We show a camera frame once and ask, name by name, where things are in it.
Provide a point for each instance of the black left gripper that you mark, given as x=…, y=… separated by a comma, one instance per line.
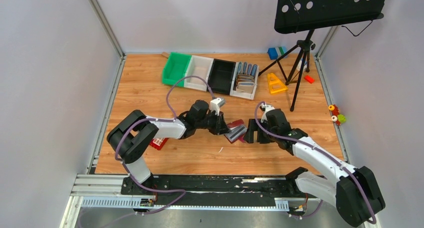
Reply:
x=221, y=126

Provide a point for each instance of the black plastic bin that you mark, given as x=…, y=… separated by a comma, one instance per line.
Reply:
x=221, y=76

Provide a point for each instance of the green plastic bin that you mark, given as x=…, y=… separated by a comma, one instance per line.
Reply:
x=175, y=68

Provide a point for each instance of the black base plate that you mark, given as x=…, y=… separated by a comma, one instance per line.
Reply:
x=271, y=185

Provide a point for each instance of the red leather card holder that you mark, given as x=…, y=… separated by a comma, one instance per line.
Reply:
x=237, y=130

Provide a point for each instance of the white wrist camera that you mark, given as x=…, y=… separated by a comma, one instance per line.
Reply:
x=265, y=108
x=215, y=105

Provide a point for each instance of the white plastic bin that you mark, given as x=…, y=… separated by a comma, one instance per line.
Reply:
x=201, y=67

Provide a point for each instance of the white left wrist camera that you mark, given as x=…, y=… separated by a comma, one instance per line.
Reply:
x=215, y=105

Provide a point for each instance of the small red block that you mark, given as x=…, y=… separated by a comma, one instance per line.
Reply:
x=309, y=79

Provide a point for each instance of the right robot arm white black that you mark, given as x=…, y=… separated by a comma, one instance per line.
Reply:
x=353, y=191

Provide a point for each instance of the aluminium frame rail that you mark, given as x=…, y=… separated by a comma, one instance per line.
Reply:
x=120, y=191

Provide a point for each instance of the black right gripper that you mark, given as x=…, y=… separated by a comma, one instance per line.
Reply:
x=252, y=127

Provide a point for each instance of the colourful toy car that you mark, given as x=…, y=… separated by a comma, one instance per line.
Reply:
x=336, y=115

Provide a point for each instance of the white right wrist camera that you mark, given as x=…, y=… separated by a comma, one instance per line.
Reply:
x=265, y=108

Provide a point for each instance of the red plastic tray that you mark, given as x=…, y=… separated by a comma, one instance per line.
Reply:
x=158, y=143

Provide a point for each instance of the black music stand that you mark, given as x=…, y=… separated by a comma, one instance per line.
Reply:
x=294, y=16

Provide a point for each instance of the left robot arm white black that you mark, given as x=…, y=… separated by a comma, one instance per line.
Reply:
x=131, y=137

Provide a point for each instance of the white bin with tools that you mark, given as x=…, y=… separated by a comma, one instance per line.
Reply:
x=244, y=80

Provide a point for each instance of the blue green block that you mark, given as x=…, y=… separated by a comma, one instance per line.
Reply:
x=276, y=52

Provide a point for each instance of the yellow triangular toy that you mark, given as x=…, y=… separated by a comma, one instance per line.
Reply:
x=275, y=85

